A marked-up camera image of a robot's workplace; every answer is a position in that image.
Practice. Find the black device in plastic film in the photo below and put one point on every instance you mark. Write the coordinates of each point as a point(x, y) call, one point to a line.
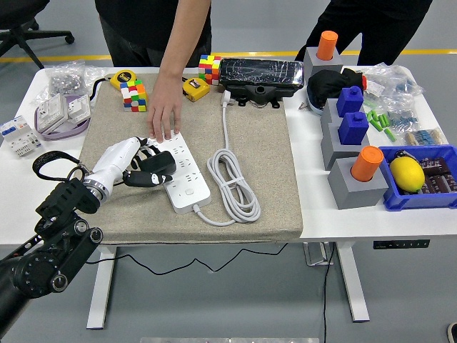
point(260, 71)

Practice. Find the black table control panel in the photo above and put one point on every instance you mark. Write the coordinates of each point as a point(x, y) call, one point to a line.
point(400, 244)

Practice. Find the white power strip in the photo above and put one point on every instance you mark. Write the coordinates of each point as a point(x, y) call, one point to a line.
point(189, 193)

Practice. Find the black office chair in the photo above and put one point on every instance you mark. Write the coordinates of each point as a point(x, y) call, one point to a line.
point(21, 39)

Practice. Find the silver box under table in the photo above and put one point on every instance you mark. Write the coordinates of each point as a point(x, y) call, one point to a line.
point(316, 255)

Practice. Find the colourful puzzle cube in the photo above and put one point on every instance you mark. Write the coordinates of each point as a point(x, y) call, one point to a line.
point(210, 69)
point(134, 96)

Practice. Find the black cloth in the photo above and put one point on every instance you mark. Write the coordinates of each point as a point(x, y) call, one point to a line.
point(326, 85)

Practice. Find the black shoe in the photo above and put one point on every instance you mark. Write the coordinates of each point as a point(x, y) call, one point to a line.
point(452, 334)

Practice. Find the white wall socket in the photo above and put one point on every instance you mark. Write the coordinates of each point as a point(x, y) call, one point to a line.
point(76, 107)
point(51, 112)

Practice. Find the clear bag blue components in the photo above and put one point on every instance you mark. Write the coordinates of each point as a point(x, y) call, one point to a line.
point(401, 119)

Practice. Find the yellow tape measure silver clip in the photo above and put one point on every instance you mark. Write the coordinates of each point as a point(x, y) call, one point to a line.
point(200, 91)

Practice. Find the dark brown cylinders pack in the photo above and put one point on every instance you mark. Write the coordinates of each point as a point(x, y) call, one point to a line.
point(439, 178)

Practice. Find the large clear parts bag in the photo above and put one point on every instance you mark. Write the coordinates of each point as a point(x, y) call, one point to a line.
point(392, 80)

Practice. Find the orange cylinder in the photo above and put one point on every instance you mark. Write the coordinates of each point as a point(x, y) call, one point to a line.
point(366, 164)
point(326, 44)

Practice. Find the grey square holder block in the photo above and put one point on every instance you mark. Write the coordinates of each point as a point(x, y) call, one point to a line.
point(330, 110)
point(330, 146)
point(321, 66)
point(357, 196)

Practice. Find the white blue plastic object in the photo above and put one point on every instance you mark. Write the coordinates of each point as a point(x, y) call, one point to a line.
point(317, 109)

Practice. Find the yellow lemon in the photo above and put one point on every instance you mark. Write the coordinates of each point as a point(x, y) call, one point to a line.
point(407, 173)

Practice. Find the clear bag of resistors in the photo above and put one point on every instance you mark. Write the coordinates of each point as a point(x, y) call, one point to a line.
point(425, 136)

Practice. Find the purple plastic tray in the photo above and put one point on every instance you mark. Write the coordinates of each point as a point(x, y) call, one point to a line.
point(64, 135)

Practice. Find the clear bag of screws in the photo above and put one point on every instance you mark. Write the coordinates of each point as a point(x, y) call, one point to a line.
point(66, 80)

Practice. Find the blue plastic bin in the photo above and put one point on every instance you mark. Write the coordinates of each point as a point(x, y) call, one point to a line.
point(410, 202)

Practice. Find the black power adapter plug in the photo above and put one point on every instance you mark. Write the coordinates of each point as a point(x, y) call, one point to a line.
point(162, 160)

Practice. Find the blue square peg block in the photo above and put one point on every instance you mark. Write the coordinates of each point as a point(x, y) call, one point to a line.
point(350, 101)
point(353, 128)

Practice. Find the white circuit breaker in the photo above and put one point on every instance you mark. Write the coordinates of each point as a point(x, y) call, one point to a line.
point(21, 143)

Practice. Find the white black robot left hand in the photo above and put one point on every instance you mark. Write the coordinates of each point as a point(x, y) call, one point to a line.
point(114, 160)

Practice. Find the small black clip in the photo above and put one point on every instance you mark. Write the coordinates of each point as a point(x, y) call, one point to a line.
point(401, 154)

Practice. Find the white table leg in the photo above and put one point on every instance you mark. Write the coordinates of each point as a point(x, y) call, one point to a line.
point(101, 286)
point(351, 282)

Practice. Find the grey-brown fabric mat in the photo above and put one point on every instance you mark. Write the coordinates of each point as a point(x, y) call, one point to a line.
point(257, 160)

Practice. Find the person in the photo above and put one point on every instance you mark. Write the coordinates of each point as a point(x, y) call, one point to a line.
point(143, 28)
point(378, 28)

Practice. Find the person's left hand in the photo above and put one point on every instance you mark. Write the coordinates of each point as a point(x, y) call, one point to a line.
point(165, 103)

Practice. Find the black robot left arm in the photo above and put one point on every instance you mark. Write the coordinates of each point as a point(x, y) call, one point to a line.
point(66, 200)

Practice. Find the yellow tape measure black label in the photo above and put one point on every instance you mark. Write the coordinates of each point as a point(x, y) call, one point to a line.
point(123, 76)

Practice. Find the person's left forearm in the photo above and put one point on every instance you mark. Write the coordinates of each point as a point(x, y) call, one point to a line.
point(182, 39)

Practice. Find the green plastic wall anchor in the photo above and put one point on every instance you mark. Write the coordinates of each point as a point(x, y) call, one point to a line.
point(375, 125)
point(390, 135)
point(372, 116)
point(383, 120)

